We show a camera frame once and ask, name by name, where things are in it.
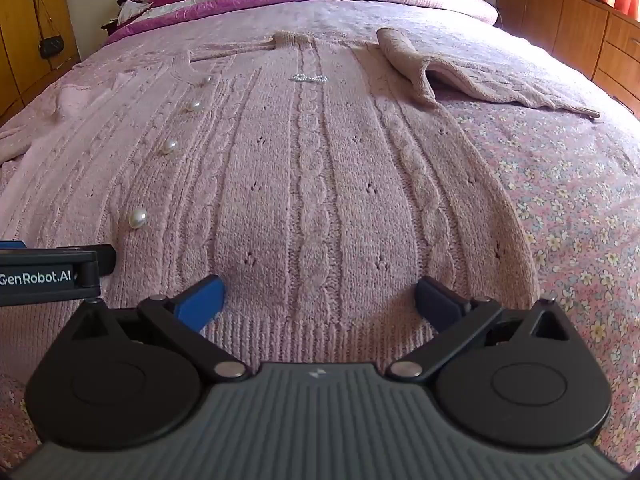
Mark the pink floral bedsheet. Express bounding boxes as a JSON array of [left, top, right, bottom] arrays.
[[0, 0, 640, 467]]

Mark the pink knit cardigan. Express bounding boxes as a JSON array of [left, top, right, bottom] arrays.
[[0, 27, 602, 381]]

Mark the black handbag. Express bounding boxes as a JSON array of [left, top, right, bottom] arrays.
[[30, 0, 67, 59]]

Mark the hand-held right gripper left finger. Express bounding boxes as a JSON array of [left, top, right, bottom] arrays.
[[69, 275, 249, 381]]

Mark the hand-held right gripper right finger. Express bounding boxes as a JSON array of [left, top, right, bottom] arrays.
[[387, 276, 582, 381]]

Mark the wooden wardrobe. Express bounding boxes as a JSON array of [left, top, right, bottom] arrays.
[[0, 0, 81, 127]]

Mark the magenta and white quilt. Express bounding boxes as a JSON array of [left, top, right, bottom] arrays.
[[102, 0, 342, 44]]

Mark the wooden cabinet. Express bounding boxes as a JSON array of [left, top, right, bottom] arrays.
[[497, 0, 640, 111]]

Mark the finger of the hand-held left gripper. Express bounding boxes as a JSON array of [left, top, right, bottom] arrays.
[[0, 240, 117, 277]]

